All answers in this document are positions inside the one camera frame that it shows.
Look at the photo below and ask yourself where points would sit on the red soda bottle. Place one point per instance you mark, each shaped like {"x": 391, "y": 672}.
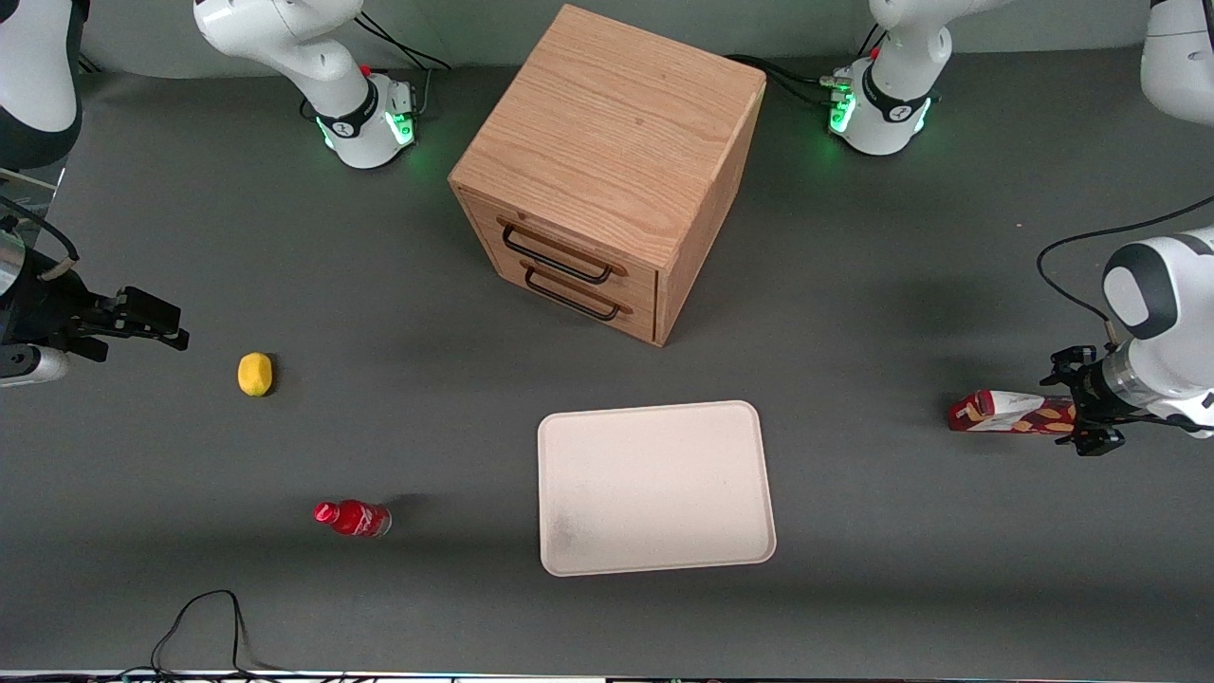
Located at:
{"x": 356, "y": 519}

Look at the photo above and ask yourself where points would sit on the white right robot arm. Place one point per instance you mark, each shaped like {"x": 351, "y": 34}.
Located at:
{"x": 285, "y": 38}

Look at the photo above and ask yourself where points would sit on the yellow lemon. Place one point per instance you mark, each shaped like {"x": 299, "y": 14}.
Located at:
{"x": 254, "y": 375}

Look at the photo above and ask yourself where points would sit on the wooden two-drawer cabinet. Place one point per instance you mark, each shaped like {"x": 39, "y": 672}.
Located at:
{"x": 616, "y": 123}

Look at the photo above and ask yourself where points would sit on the beige plastic tray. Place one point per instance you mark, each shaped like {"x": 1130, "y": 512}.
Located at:
{"x": 654, "y": 489}

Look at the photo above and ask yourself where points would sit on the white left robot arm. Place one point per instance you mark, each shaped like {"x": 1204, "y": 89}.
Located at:
{"x": 1186, "y": 356}

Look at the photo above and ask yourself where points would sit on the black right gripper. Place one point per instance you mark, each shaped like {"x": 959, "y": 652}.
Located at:
{"x": 40, "y": 304}

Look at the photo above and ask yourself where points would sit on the wooden drawer front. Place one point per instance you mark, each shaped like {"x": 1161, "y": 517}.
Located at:
{"x": 642, "y": 325}
{"x": 642, "y": 285}

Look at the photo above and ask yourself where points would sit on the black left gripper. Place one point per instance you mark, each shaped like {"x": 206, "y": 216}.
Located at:
{"x": 1090, "y": 387}

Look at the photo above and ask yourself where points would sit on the red tartan shortbread cookie box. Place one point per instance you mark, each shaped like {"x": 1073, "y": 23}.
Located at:
{"x": 1005, "y": 413}

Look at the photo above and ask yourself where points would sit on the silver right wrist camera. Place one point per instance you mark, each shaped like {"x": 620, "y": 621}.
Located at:
{"x": 33, "y": 365}

